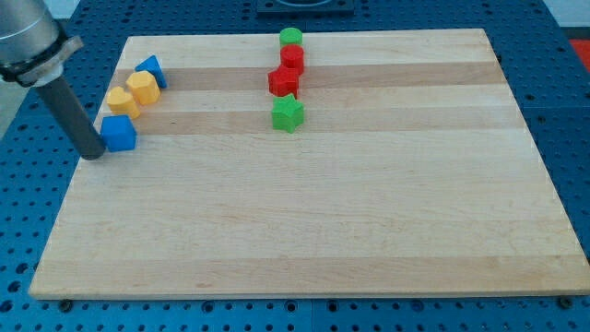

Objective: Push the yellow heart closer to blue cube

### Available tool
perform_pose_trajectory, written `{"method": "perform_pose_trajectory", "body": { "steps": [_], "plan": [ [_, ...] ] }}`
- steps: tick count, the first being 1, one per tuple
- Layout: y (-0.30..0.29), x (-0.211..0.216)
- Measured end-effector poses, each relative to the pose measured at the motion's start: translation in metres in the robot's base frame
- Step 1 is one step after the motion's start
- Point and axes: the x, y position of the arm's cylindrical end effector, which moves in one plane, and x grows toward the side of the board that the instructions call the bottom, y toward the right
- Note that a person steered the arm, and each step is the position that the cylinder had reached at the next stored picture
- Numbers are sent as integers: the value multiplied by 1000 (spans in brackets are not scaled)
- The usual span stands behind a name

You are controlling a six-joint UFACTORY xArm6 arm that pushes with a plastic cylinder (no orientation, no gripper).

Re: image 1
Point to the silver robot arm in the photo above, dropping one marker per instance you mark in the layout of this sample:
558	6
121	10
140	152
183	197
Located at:
34	48

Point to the dark mounting plate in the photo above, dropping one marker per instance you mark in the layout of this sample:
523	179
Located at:
278	7

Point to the green star block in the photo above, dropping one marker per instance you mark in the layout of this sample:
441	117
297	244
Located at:
287	113

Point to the red cylinder block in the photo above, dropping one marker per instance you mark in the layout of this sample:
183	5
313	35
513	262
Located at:
292	56

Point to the red star block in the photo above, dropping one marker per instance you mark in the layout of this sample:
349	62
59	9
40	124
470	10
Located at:
283	81

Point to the red object at edge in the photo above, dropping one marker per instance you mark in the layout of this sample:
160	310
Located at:
582	49

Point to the blue triangle block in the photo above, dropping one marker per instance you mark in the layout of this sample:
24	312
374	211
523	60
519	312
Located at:
152	65

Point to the yellow hexagon block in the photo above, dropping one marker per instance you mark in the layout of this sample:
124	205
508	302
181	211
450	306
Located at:
144	87

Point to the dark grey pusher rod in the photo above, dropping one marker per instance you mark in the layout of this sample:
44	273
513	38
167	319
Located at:
69	113

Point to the green cylinder block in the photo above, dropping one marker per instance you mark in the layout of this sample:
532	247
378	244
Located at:
289	36

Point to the wooden board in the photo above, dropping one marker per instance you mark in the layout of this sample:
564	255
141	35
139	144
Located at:
414	174

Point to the blue cube block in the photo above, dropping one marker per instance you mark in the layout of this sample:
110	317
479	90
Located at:
118	133

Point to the yellow heart block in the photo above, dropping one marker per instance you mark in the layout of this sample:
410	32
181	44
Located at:
122	102

